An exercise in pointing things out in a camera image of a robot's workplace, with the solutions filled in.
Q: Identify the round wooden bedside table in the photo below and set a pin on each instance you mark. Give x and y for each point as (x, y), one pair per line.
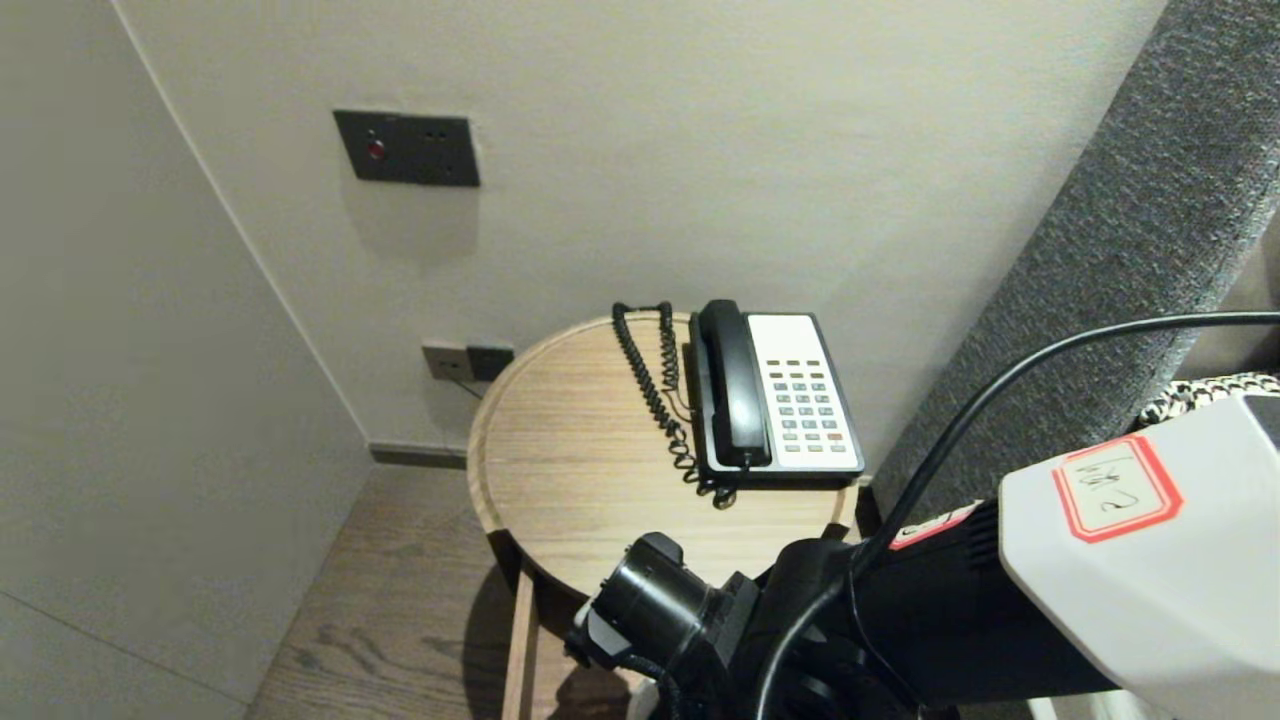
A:
(580, 480)

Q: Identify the white bed sheet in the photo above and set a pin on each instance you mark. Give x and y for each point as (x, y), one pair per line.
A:
(1250, 330)

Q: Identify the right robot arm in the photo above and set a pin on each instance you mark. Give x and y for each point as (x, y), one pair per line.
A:
(1150, 600)

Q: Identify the grey fabric bed headboard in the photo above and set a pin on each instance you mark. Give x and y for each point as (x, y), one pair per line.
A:
(1120, 200)

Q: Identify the black white houndstooth pillow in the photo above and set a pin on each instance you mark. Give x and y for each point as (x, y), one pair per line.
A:
(1200, 392)

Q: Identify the black wall socket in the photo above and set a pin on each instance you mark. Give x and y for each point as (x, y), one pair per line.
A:
(490, 362)

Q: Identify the beige wall socket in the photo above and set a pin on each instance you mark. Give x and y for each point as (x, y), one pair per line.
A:
(443, 362)

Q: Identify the curved wooden table drawer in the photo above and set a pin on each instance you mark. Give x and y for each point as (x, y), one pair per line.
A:
(520, 660)

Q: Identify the white wrist camera unit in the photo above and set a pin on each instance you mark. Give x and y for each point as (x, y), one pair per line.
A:
(600, 640)

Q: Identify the black telephone handset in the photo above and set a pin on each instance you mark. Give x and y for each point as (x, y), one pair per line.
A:
(735, 390)

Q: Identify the black and white desk telephone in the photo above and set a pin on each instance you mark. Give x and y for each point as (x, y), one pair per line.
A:
(810, 400)

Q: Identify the dark wall switch panel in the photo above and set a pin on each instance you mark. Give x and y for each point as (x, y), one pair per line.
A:
(405, 148)

